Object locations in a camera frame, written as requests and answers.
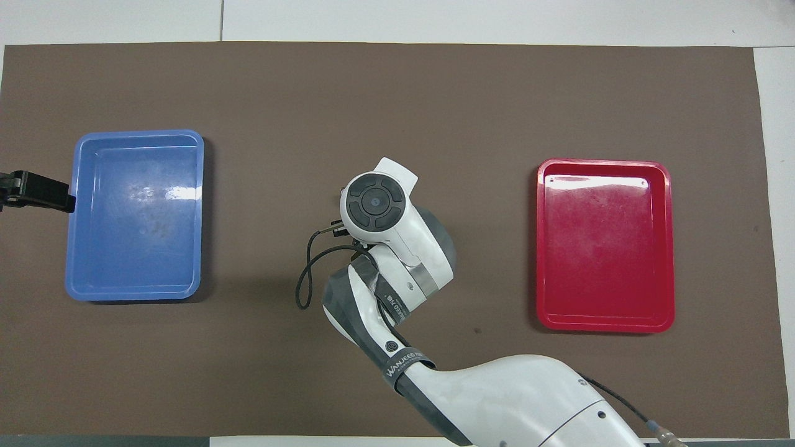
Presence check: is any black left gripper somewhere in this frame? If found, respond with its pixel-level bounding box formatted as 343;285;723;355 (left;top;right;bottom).
0;171;76;214

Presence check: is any red plastic tray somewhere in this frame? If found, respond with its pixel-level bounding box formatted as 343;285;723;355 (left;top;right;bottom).
536;158;675;333

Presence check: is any brown table mat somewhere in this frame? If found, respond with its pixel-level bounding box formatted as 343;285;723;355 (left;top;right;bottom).
0;41;791;439

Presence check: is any blue plastic tray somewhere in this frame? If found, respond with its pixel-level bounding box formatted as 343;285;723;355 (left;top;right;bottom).
65;129;205;302

